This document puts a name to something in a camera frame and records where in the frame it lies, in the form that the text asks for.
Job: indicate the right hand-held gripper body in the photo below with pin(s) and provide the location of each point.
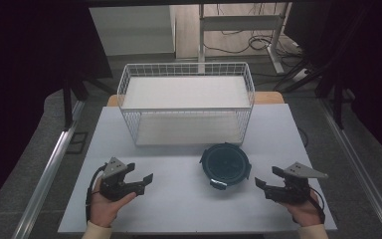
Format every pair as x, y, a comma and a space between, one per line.
290, 191

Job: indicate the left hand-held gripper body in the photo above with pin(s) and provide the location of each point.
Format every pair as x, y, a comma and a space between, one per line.
112, 184

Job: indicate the dark round bowl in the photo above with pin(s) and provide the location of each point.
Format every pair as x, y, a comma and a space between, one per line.
225, 166

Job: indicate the person's left hand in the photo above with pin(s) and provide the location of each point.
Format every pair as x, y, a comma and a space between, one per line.
104, 209

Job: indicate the person's right hand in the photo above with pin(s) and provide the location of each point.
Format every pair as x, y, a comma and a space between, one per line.
306, 212

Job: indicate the black metal stand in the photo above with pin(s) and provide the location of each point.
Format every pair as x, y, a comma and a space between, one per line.
67, 106

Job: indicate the white power strip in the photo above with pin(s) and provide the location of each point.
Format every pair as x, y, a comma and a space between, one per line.
301, 74

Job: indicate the white cabinet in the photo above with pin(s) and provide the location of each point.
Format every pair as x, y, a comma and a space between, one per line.
131, 30

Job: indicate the black curtain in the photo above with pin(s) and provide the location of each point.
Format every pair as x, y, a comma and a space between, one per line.
371, 66
30, 66

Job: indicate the black floor bracket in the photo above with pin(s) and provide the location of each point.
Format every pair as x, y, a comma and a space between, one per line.
77, 142

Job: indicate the aluminium rail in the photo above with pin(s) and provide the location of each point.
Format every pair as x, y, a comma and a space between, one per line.
48, 176
361, 176

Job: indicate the white desk frame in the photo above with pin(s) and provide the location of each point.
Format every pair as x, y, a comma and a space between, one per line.
242, 22

